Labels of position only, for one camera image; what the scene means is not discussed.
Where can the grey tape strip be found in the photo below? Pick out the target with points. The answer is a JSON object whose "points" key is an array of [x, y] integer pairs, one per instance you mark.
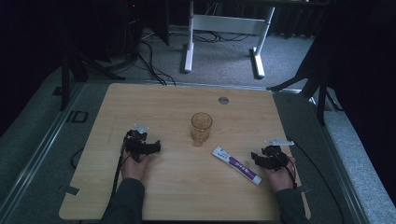
{"points": [[70, 190], [304, 188]]}

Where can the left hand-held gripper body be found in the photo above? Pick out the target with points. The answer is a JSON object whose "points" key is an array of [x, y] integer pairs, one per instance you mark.
{"points": [[136, 143]]}

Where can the black metal stand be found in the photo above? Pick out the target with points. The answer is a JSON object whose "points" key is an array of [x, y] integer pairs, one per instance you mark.
{"points": [[74, 65], [311, 84]]}

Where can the white desk frame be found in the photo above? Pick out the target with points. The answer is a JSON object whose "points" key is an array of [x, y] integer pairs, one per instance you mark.
{"points": [[227, 28]]}

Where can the person's left hand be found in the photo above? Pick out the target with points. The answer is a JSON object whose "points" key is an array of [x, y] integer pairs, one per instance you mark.
{"points": [[134, 168]]}

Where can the white and purple toothpaste tube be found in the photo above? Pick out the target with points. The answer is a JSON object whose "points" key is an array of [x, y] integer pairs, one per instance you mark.
{"points": [[236, 165]]}

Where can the person's right hand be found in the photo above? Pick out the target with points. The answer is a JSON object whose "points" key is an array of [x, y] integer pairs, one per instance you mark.
{"points": [[280, 179]]}

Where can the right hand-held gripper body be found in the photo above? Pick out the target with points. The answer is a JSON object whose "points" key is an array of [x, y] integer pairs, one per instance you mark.
{"points": [[275, 155]]}

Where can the clear glass cup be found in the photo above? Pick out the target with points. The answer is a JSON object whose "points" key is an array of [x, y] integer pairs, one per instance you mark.
{"points": [[201, 128]]}

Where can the grey table grommet cap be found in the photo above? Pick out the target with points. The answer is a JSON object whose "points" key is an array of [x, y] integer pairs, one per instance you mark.
{"points": [[223, 100]]}

